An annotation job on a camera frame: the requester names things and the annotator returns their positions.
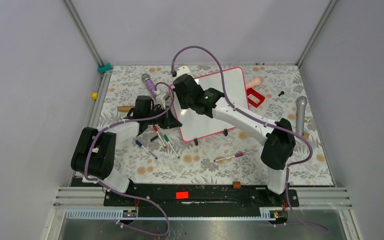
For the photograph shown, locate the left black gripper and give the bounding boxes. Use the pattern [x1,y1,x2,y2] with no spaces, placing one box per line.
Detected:
[145,105,181,130]

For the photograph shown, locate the pink framed whiteboard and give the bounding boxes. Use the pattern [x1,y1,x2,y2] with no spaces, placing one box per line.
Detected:
[173,66,249,142]

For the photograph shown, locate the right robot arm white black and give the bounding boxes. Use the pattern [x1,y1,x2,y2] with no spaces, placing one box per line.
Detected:
[173,73,296,206]

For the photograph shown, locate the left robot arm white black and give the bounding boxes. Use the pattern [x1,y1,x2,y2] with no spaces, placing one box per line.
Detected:
[70,95,183,206]

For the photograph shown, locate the green capped marker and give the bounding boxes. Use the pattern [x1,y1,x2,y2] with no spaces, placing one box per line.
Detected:
[163,134,180,159]

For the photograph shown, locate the red capped marker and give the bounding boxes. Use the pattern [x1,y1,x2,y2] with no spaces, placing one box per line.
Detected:
[152,125,168,149]

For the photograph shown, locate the black marker cap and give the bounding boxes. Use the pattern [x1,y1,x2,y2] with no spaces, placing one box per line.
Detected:
[150,135,159,142]

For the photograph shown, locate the blue capped marker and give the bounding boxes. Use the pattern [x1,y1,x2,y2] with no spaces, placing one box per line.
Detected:
[135,140,158,159]

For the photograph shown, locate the floral patterned table mat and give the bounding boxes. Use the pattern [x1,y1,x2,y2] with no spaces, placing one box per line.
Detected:
[97,65,334,186]

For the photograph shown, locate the purple glitter microphone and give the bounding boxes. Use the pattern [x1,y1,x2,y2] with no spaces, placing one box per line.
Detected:
[141,73,160,99]

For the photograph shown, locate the pink toy microphone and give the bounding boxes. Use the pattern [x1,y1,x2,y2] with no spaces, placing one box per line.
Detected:
[245,76,264,90]

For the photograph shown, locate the red tape label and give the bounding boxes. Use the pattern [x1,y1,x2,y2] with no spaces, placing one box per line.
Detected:
[175,191,189,200]

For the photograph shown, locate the pink capped marker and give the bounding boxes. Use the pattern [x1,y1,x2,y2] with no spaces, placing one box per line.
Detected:
[213,152,244,162]

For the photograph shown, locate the small yellow cube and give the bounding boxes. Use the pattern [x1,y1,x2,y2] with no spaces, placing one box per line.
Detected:
[91,92,98,100]

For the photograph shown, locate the small brown block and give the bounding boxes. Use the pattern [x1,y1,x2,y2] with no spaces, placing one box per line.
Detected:
[232,181,242,190]

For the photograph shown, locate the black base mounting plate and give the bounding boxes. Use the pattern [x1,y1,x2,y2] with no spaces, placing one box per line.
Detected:
[103,183,300,218]

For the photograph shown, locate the silver grey microphone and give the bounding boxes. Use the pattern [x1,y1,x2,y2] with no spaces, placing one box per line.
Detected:
[295,96,308,136]

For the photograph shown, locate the small tan wooden cube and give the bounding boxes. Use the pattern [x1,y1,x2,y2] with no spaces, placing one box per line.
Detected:
[302,132,310,140]

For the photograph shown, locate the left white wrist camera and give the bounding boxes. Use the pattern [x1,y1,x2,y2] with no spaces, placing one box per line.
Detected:
[155,90,171,110]

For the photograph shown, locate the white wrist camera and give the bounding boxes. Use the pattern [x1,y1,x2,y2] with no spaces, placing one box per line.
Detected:
[155,90,171,110]
[171,65,191,78]

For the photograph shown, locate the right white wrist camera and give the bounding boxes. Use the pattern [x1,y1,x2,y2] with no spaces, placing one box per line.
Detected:
[171,65,191,78]

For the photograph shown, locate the red rectangular frame block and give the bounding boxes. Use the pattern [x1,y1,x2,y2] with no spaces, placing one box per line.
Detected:
[246,88,266,108]

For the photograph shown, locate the teal corner bracket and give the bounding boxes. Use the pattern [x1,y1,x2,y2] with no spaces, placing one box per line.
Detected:
[97,63,113,74]

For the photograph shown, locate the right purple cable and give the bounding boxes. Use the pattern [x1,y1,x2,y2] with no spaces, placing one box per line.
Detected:
[171,45,330,234]

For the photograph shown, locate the aluminium slotted rail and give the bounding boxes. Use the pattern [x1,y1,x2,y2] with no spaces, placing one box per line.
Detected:
[65,207,284,222]

